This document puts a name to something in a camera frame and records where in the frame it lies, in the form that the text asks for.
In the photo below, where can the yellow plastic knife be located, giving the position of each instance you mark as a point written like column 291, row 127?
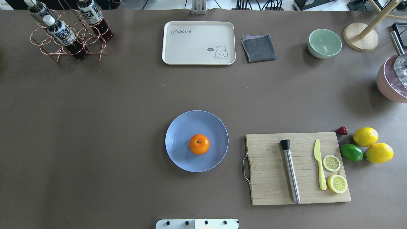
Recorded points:
column 317, row 156

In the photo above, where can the copper wire bottle rack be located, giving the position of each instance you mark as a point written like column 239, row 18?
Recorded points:
column 71, row 15

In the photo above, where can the wooden stand round base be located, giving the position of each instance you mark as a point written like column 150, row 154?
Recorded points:
column 362, row 37

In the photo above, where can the orange fruit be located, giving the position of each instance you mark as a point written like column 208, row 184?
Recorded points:
column 199, row 144

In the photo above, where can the yellow lemon near strawberry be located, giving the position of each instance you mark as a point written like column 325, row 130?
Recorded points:
column 365, row 137

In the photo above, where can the tea bottle middle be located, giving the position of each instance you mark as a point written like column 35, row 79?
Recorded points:
column 94, row 17

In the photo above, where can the green bowl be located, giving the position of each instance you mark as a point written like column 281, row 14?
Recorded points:
column 323, row 43

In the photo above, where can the cream rabbit tray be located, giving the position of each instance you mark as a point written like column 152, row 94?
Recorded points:
column 199, row 42

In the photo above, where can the steel muddler black tip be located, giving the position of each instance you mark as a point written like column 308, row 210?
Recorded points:
column 285, row 144

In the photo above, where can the lemon half lower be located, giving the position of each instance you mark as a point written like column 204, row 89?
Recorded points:
column 337, row 184

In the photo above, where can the grey folded cloth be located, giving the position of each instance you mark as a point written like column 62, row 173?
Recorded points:
column 259, row 48

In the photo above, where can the green lime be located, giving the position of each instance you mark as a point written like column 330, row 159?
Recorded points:
column 351, row 152

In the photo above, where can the pink bowl with ice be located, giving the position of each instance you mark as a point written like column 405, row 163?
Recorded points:
column 388, row 82

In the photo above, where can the tea bottle corner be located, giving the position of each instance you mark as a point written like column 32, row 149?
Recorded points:
column 38, row 10

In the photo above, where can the red strawberry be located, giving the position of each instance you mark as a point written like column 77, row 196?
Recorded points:
column 342, row 130

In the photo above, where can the tea bottle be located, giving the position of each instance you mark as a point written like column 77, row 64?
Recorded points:
column 65, row 36
column 94, row 17

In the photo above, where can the tea bottle front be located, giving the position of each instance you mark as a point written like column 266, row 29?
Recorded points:
column 65, row 36

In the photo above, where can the wooden cutting board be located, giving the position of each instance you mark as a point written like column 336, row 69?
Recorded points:
column 269, row 176

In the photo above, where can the blue round plate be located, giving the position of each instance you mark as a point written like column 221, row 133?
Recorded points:
column 183, row 127

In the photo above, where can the metal scoop in bowl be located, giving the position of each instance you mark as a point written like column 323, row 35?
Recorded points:
column 400, row 64

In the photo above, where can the yellow lemon far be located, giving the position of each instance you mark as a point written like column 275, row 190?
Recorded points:
column 379, row 153

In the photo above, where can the lemon half upper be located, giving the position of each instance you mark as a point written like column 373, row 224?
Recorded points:
column 331, row 163

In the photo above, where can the lemon half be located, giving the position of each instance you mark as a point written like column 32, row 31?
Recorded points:
column 331, row 163
column 337, row 184

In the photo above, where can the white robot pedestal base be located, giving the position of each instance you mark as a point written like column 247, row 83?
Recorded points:
column 197, row 224

